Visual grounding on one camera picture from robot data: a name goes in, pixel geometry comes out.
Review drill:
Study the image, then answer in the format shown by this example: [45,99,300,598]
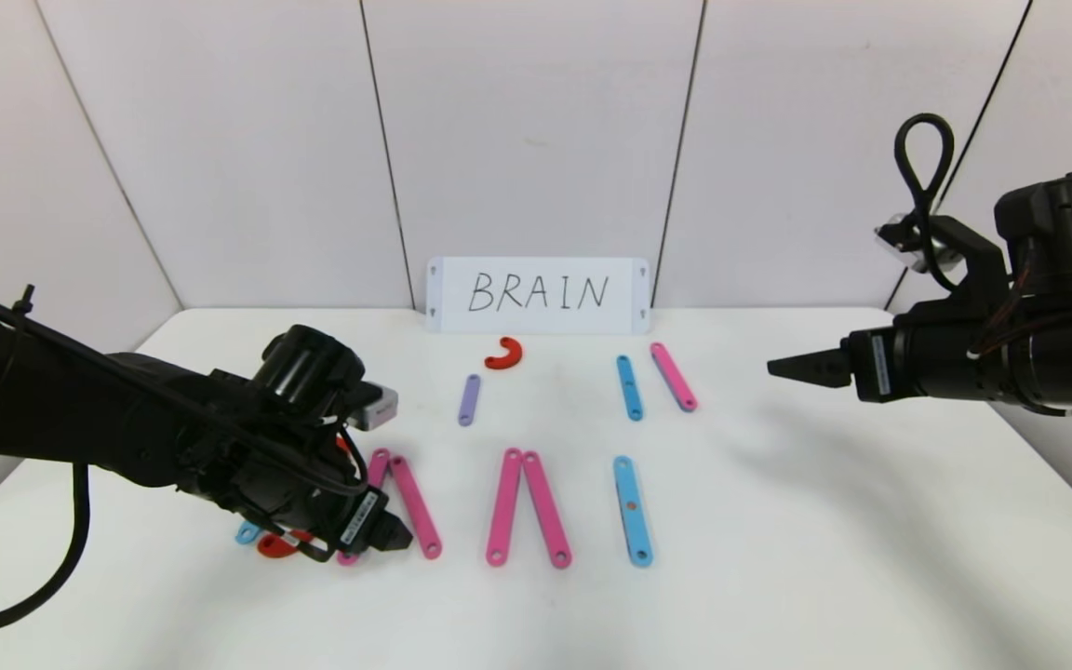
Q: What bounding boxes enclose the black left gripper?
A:
[295,467,414,555]

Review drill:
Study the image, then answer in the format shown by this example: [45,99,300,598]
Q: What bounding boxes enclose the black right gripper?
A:
[767,323,1008,404]

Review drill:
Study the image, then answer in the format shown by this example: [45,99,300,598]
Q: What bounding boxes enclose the pink strip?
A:
[650,342,698,412]
[390,455,445,560]
[338,448,394,566]
[522,450,573,569]
[486,448,524,567]

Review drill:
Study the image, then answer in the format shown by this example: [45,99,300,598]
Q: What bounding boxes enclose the white BRAIN word card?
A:
[427,257,650,334]

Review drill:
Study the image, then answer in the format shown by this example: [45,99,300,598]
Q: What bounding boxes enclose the short blue strip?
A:
[616,355,644,422]

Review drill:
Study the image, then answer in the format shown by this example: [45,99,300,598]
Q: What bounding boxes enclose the blue strip with middle hole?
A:
[612,455,654,568]

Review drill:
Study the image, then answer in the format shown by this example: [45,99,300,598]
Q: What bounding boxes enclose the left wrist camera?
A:
[345,383,399,431]

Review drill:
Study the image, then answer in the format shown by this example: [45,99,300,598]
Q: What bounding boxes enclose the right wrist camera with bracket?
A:
[876,214,1012,313]

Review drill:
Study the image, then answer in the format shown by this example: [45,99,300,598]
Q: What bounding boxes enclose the black looped right arm cable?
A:
[894,114,965,291]

